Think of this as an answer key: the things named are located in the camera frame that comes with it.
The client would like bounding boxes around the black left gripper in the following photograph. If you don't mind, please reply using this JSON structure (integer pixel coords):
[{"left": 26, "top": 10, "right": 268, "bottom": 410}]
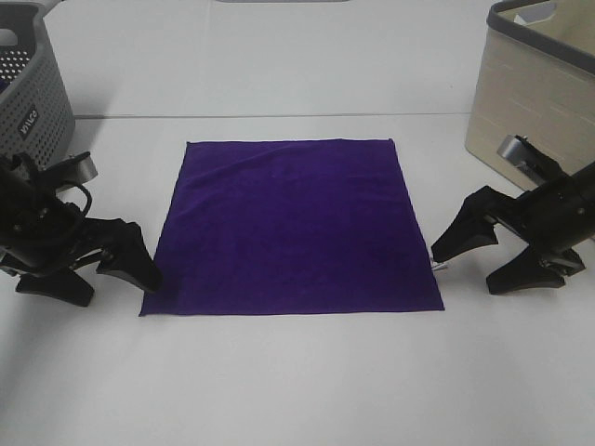
[{"left": 1, "top": 157, "right": 163, "bottom": 308}]

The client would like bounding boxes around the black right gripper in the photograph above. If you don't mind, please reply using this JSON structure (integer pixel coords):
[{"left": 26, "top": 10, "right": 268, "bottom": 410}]
[{"left": 431, "top": 164, "right": 594, "bottom": 295}]

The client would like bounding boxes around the purple towel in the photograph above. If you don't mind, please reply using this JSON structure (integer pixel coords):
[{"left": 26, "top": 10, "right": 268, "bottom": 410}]
[{"left": 140, "top": 138, "right": 444, "bottom": 316}]

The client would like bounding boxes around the white towel label tag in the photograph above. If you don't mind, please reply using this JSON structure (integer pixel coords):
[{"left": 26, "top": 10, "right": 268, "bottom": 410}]
[{"left": 431, "top": 261, "right": 448, "bottom": 271}]

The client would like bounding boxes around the grey perforated plastic basket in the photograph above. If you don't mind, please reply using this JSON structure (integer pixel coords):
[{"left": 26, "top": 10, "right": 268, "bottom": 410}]
[{"left": 1, "top": 1, "right": 75, "bottom": 168}]

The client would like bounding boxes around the beige fabric storage bin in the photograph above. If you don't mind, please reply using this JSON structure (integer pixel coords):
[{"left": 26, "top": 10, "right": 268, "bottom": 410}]
[{"left": 465, "top": 1, "right": 594, "bottom": 190}]

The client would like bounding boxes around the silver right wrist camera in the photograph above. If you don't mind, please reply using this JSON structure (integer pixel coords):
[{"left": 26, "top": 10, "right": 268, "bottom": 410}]
[{"left": 496, "top": 135, "right": 562, "bottom": 179}]

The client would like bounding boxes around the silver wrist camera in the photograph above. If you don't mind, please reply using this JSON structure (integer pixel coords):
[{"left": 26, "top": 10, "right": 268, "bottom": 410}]
[
  {"left": 496, "top": 135, "right": 562, "bottom": 179},
  {"left": 49, "top": 151, "right": 98, "bottom": 184}
]

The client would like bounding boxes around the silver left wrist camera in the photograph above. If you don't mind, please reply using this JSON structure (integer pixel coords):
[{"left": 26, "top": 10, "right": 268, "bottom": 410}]
[{"left": 49, "top": 151, "right": 98, "bottom": 184}]

